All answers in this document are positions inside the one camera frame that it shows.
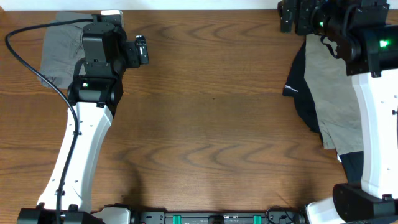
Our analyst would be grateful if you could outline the black garment with logo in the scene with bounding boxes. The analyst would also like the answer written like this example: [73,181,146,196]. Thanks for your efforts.
[282,41,323,140]

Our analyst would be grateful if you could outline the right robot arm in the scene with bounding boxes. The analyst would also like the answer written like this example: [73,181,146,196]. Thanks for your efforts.
[277,0,397,223]

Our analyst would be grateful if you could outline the dark navy garment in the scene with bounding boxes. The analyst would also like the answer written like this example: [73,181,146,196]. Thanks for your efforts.
[340,152,364,183]

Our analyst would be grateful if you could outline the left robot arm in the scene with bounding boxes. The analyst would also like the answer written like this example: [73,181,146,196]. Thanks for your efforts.
[17,15,149,223]

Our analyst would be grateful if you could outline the khaki shorts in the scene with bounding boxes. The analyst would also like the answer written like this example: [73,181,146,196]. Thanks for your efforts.
[303,34,364,156]

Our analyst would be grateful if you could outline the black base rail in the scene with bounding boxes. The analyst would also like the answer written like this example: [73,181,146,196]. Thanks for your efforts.
[131,208,308,224]

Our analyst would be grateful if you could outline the grey shorts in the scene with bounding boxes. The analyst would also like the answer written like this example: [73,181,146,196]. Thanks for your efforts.
[39,22,88,89]

